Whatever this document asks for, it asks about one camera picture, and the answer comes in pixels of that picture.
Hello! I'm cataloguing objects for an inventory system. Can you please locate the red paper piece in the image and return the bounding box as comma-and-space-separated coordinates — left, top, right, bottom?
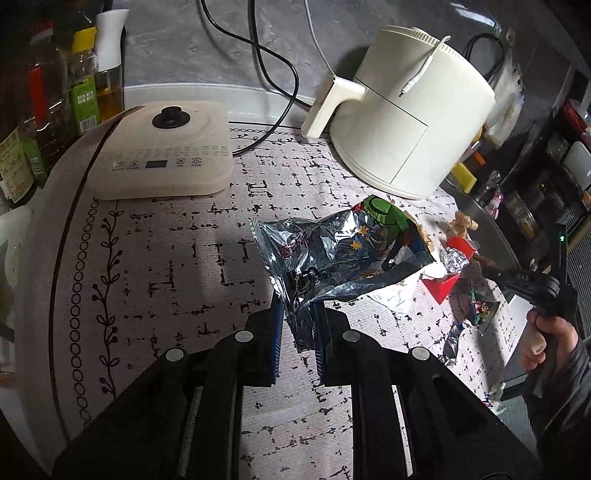
422, 237, 476, 304

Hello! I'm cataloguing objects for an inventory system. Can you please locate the silver foil snack bag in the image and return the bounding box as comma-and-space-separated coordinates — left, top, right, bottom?
252, 195, 435, 351

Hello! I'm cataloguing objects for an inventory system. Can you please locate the steel kitchen sink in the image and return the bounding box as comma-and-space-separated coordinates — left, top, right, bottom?
441, 181, 521, 270

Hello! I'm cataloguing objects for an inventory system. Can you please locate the person's right hand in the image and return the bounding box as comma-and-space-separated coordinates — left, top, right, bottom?
521, 309, 579, 373

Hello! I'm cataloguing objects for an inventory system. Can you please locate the small colourful snack wrapper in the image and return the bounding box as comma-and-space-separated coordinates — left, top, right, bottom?
454, 278, 500, 335

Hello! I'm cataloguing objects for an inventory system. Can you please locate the small torn foil wrapper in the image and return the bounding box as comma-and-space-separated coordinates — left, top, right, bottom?
440, 322, 467, 366

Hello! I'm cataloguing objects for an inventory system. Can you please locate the crumpled aluminium foil ball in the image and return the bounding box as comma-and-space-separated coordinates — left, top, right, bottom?
440, 246, 470, 275

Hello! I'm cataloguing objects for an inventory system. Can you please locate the crumpled brown paper bag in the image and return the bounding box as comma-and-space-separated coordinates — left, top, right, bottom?
449, 211, 479, 239

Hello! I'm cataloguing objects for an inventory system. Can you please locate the yellow sponge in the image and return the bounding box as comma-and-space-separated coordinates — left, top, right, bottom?
452, 162, 477, 194

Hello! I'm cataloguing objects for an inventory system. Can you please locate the patterned white table mat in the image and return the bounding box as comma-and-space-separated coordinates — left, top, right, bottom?
15, 124, 525, 479

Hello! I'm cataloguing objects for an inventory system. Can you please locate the cream air fryer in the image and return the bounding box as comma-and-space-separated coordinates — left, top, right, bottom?
301, 26, 495, 199

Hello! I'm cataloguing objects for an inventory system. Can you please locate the beige induction cooker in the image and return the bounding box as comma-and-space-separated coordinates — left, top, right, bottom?
87, 101, 235, 200

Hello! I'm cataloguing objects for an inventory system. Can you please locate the red label dark bottle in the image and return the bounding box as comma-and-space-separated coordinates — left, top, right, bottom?
21, 19, 75, 183

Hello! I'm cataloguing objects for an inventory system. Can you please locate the yellow cap green bottle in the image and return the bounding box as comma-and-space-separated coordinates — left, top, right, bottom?
68, 27, 100, 136

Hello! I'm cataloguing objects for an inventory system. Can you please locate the white cap oil sprayer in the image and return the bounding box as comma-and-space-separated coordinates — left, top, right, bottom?
95, 9, 129, 123

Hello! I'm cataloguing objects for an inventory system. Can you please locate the white charging cable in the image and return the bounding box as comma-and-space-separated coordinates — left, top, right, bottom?
301, 0, 453, 98

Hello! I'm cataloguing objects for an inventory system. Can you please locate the black power cable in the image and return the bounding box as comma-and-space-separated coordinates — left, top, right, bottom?
200, 0, 301, 157
246, 0, 320, 112

